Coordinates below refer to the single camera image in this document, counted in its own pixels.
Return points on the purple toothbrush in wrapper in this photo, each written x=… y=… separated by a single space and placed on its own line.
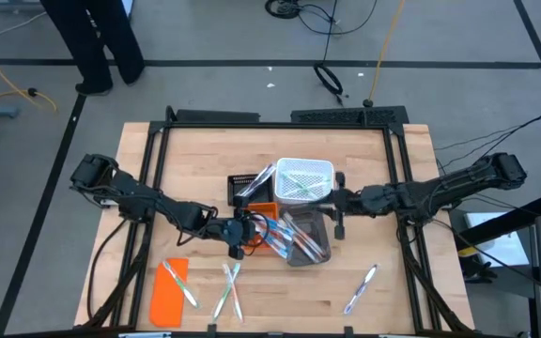
x=360 y=288

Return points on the orange perforated plastic basket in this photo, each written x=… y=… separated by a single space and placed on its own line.
x=270 y=210

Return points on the white toothbrush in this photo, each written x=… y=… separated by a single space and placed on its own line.
x=255 y=180

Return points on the black aluminium table frame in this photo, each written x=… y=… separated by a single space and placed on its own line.
x=275 y=125

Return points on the white perforated plastic basket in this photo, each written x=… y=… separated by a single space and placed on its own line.
x=304 y=165

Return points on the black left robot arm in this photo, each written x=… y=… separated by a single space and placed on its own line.
x=134 y=192

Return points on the black perforated rear plate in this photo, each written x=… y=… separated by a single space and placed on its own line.
x=345 y=116

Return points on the black perforated plastic basket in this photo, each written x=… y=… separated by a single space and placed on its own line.
x=233 y=188

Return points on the white packaged item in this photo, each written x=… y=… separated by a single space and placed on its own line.
x=277 y=244

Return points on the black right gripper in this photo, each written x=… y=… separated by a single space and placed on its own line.
x=364 y=199

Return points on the white box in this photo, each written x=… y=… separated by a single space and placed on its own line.
x=505 y=249

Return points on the person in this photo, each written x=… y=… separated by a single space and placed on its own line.
x=82 y=47

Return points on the green toothbrush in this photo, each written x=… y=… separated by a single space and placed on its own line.
x=295 y=178
x=321 y=182
x=220 y=306
x=181 y=284

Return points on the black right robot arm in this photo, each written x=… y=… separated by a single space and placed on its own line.
x=439 y=190

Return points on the smoky transparent plastic bin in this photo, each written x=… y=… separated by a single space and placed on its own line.
x=319 y=225

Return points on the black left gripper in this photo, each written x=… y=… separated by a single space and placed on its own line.
x=233 y=231

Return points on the orange toothbrush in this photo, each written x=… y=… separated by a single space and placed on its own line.
x=313 y=237
x=301 y=237
x=236 y=306

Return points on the blue toothbrush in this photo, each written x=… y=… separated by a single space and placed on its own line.
x=285 y=235

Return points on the orange flat plastic lid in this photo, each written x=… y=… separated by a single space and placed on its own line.
x=167 y=305

